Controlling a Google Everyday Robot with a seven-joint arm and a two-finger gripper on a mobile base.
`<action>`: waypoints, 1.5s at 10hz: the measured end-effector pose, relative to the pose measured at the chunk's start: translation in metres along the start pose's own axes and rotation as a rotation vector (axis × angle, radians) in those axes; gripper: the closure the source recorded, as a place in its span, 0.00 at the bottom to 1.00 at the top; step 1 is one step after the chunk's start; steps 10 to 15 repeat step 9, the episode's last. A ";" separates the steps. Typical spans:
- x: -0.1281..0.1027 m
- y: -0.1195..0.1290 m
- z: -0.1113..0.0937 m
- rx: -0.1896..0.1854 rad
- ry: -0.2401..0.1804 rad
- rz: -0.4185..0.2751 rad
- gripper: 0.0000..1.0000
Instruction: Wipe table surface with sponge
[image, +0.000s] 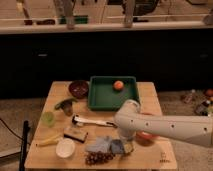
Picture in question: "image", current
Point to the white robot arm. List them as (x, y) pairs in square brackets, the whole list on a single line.
[(197, 130)]

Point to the blue yellow sponge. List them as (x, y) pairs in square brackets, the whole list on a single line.
[(121, 147)]

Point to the green plastic tray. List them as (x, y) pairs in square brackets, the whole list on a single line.
[(103, 97)]

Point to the orange fruit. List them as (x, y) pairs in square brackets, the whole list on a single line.
[(118, 85)]

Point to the dark red bowl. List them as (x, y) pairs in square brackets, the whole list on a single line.
[(79, 89)]

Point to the small brown cup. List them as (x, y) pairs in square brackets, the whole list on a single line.
[(68, 109)]

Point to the blue cloth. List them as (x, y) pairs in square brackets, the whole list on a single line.
[(102, 144)]

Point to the yellow banana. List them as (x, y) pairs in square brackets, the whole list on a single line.
[(50, 141)]

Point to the bunch of dark grapes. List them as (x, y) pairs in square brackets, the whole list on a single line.
[(93, 158)]

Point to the black stand pole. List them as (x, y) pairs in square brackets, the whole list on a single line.
[(24, 143)]

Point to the clutter items on floor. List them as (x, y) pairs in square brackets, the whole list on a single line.
[(202, 107)]

